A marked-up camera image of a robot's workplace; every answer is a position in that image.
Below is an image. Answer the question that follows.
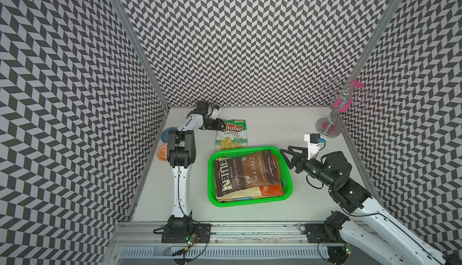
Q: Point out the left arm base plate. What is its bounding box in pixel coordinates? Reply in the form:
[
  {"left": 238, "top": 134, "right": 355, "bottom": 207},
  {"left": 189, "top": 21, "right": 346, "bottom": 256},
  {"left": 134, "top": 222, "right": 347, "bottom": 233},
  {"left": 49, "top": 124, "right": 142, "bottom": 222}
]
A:
[{"left": 161, "top": 223, "right": 212, "bottom": 244}]

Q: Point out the orange white chips bag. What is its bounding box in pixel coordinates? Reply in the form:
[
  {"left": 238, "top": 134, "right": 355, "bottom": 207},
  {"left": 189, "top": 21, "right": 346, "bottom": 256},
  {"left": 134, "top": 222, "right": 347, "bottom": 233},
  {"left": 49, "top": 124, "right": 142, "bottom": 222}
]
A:
[{"left": 216, "top": 154, "right": 285, "bottom": 200}]

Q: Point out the aluminium front rail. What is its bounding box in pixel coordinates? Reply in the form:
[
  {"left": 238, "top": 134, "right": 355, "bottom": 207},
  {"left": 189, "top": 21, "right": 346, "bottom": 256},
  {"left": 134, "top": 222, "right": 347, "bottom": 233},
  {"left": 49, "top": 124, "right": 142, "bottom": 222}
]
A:
[{"left": 108, "top": 221, "right": 412, "bottom": 251}]

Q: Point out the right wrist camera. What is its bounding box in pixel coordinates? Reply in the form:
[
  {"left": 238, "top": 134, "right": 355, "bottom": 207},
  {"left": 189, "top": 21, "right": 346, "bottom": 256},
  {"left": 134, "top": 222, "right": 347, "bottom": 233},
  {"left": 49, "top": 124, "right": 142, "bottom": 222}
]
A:
[{"left": 304, "top": 133, "right": 326, "bottom": 160}]

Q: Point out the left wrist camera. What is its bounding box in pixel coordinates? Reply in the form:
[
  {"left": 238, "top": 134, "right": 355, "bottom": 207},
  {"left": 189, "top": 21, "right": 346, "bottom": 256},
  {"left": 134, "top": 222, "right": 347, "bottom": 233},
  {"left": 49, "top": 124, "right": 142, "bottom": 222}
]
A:
[{"left": 208, "top": 104, "right": 220, "bottom": 119}]

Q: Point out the green plastic basket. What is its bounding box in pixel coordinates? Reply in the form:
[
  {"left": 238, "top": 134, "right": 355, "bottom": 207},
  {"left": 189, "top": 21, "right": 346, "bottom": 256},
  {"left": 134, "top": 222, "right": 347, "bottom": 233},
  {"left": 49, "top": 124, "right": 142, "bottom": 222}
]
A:
[{"left": 208, "top": 146, "right": 293, "bottom": 207}]

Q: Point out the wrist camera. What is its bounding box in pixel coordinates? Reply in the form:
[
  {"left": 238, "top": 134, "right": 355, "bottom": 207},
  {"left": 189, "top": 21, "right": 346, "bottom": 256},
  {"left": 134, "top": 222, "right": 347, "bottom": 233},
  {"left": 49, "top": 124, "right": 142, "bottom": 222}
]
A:
[
  {"left": 208, "top": 104, "right": 220, "bottom": 119},
  {"left": 304, "top": 133, "right": 326, "bottom": 160}
]

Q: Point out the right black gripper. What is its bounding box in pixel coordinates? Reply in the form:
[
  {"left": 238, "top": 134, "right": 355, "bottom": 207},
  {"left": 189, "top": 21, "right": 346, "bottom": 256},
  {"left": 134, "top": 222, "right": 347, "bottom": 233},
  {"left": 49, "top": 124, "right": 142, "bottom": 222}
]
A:
[{"left": 279, "top": 145, "right": 336, "bottom": 189}]

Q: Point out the brown kettle chips bag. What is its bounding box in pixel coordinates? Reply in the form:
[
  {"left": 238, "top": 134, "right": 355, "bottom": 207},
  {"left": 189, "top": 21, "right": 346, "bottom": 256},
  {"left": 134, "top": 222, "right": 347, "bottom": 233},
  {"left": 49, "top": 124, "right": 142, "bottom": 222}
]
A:
[{"left": 213, "top": 150, "right": 282, "bottom": 199}]

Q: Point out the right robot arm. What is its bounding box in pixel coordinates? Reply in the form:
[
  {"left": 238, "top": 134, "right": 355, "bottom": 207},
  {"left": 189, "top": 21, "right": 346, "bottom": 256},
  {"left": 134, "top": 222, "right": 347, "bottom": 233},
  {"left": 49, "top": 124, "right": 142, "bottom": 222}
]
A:
[{"left": 280, "top": 146, "right": 462, "bottom": 265}]

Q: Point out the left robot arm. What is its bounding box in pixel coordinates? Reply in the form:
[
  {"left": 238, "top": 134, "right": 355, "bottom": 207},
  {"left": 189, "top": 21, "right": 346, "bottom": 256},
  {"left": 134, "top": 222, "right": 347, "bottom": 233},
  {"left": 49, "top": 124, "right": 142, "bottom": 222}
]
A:
[{"left": 167, "top": 101, "right": 226, "bottom": 236}]

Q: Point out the yellow blue chips bag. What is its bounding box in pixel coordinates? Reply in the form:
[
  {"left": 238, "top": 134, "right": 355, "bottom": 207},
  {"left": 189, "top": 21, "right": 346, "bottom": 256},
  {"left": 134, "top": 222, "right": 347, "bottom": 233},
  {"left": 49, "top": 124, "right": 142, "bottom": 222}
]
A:
[{"left": 217, "top": 196, "right": 280, "bottom": 203}]

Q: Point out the silver pink mug tree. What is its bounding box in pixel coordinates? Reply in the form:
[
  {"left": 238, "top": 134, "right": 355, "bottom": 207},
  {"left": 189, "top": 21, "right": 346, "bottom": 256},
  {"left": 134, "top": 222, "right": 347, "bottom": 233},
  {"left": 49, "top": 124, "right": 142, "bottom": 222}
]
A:
[{"left": 315, "top": 80, "right": 364, "bottom": 139}]

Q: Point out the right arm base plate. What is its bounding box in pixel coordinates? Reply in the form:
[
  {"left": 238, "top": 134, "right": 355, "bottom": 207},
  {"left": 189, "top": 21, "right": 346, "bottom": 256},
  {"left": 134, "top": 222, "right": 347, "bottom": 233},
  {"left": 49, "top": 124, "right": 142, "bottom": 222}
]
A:
[{"left": 299, "top": 223, "right": 346, "bottom": 244}]

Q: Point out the green white Chuba bag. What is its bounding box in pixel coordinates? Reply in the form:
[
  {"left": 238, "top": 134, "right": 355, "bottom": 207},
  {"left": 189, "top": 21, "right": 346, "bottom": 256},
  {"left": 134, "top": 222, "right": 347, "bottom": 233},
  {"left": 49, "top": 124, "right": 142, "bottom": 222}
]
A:
[{"left": 215, "top": 119, "right": 249, "bottom": 151}]

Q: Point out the blue bowl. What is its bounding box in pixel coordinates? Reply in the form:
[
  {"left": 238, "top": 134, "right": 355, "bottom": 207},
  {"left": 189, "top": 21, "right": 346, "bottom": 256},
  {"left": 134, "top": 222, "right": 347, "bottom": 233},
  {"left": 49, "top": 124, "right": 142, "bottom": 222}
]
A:
[{"left": 161, "top": 127, "right": 178, "bottom": 143}]

